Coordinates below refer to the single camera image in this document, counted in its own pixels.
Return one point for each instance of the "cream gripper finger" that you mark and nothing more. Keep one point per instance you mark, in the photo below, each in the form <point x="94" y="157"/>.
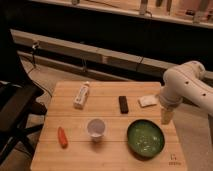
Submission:
<point x="166" y="115"/>

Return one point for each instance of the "white paper cup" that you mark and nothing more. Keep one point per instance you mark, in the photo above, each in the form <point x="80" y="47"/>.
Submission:
<point x="96" y="129"/>

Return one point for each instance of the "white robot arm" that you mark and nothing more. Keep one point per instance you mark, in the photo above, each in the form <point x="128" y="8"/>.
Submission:
<point x="184" y="81"/>

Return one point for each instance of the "green bowl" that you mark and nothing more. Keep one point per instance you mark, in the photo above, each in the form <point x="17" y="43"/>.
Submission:
<point x="145" y="138"/>

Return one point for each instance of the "black rectangular block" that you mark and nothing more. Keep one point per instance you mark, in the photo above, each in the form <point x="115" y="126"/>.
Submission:
<point x="123" y="105"/>

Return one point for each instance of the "white plastic bottle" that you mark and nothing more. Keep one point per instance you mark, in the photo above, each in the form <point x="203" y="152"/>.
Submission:
<point x="81" y="97"/>

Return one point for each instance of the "black office chair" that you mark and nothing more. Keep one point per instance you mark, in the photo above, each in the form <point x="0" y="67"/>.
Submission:
<point x="16" y="104"/>

